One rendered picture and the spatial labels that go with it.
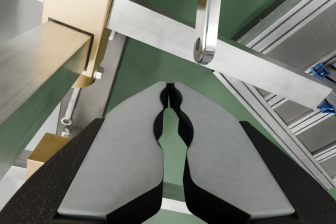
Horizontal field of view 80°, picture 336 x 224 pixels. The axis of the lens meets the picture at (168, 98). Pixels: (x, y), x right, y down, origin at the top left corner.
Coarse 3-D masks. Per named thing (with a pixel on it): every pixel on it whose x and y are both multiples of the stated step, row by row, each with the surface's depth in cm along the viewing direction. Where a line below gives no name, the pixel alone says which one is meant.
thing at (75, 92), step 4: (76, 88) 35; (72, 92) 35; (76, 92) 35; (72, 96) 36; (76, 96) 36; (72, 100) 36; (68, 104) 37; (72, 104) 37; (68, 108) 37; (72, 108) 37; (68, 112) 38; (64, 116) 38; (68, 116) 38; (64, 120) 39; (68, 124) 39
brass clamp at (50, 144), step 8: (48, 136) 28; (56, 136) 29; (40, 144) 27; (48, 144) 27; (56, 144) 28; (64, 144) 28; (32, 152) 26; (40, 152) 26; (48, 152) 27; (32, 160) 25; (40, 160) 25; (32, 168) 26
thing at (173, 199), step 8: (24, 152) 29; (16, 160) 28; (24, 160) 28; (16, 168) 27; (24, 168) 27; (8, 176) 28; (16, 176) 28; (24, 176) 28; (168, 184) 34; (176, 184) 35; (168, 192) 33; (176, 192) 34; (168, 200) 32; (176, 200) 32; (184, 200) 33; (168, 208) 34; (176, 208) 34; (184, 208) 34
